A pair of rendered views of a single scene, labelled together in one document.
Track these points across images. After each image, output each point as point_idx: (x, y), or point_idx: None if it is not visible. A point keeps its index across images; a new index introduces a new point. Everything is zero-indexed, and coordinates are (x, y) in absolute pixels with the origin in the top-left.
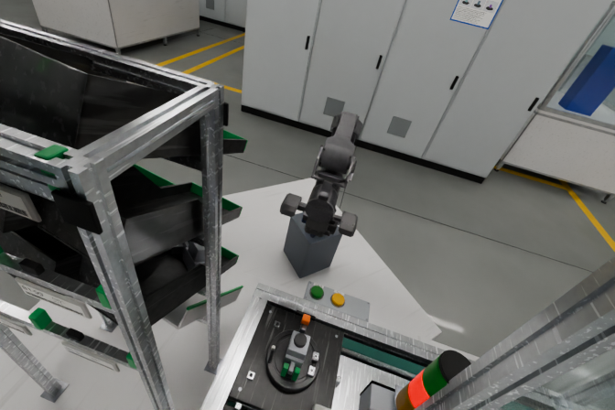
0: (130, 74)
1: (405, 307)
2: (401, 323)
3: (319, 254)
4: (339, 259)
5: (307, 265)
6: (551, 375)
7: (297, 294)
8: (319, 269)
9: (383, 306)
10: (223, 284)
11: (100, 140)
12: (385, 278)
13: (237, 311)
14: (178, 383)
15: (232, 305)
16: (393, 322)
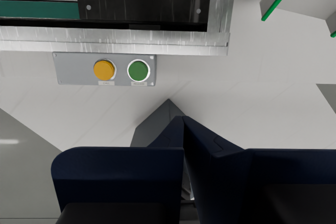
0: None
1: (28, 107)
2: (29, 84)
3: (150, 131)
4: (126, 142)
5: (164, 112)
6: None
7: (164, 77)
8: (146, 118)
9: (57, 99)
10: (259, 57)
11: None
12: (63, 136)
13: (232, 27)
14: None
15: (240, 33)
16: (38, 82)
